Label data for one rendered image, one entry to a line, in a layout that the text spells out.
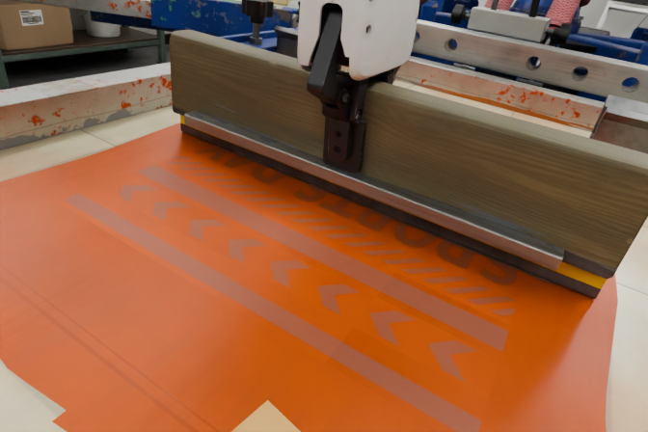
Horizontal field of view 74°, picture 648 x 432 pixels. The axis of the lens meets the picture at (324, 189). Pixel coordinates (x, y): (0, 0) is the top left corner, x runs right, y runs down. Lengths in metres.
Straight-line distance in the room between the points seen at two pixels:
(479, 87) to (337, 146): 0.45
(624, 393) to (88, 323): 0.28
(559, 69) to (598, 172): 0.50
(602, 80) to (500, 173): 0.50
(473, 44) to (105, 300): 0.68
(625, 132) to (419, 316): 0.35
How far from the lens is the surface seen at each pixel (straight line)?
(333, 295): 0.27
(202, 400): 0.22
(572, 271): 0.33
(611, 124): 0.55
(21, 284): 0.29
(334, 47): 0.28
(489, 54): 0.80
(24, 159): 0.43
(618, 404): 0.28
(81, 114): 0.48
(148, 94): 0.52
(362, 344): 0.25
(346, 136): 0.31
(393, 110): 0.31
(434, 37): 0.82
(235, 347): 0.24
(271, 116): 0.36
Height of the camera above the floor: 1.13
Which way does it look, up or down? 29 degrees down
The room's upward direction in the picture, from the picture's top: 8 degrees clockwise
